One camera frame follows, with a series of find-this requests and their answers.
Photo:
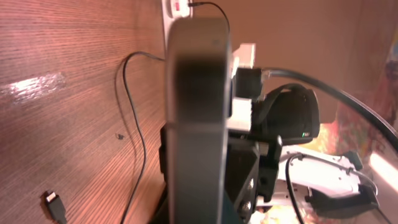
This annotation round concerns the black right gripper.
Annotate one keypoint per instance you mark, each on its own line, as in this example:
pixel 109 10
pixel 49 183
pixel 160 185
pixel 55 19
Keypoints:
pixel 245 174

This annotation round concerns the blue smartphone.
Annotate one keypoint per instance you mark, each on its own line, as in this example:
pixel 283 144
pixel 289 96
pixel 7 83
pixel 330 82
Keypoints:
pixel 198 50

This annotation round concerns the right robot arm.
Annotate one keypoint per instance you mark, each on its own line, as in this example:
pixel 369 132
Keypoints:
pixel 326 174

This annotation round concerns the white power strip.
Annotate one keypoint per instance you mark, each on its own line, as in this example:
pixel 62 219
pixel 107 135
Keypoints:
pixel 173 10

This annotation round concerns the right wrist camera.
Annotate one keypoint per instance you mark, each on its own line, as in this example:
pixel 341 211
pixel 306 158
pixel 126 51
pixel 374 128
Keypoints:
pixel 246 87

